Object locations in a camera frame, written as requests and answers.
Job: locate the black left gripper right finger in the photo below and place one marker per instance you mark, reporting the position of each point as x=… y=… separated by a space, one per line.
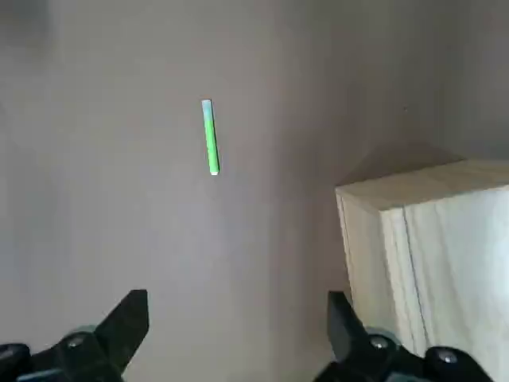
x=346 y=330

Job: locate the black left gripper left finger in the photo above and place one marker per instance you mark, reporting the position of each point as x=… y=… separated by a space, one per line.
x=119 y=330

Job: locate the green stick with clear cap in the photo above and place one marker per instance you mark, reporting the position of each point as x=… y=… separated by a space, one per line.
x=210 y=139

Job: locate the light wooden drawer cabinet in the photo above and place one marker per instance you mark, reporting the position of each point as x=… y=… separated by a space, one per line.
x=445 y=258

